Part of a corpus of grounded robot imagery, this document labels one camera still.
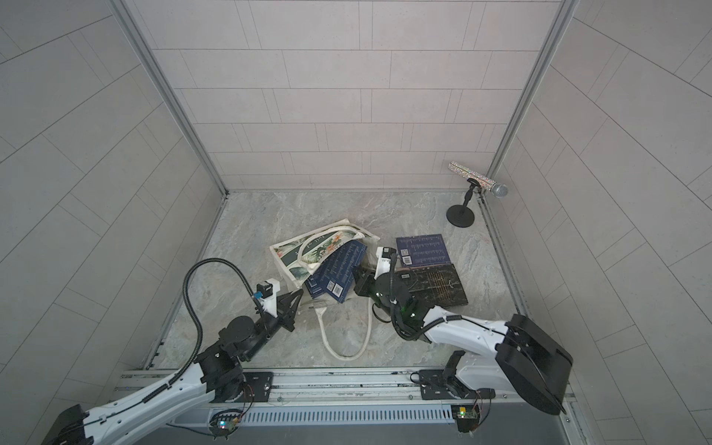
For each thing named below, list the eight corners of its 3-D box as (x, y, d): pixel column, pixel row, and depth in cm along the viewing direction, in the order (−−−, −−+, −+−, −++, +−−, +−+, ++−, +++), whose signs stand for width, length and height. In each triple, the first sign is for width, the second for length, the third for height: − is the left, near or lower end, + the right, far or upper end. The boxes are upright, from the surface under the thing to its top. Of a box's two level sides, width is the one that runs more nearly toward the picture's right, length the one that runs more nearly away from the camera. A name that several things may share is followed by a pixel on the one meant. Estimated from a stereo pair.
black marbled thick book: (399, 306, 87) (400, 302, 84) (396, 268, 96) (397, 263, 93) (464, 306, 87) (467, 302, 85) (456, 268, 96) (458, 263, 93)
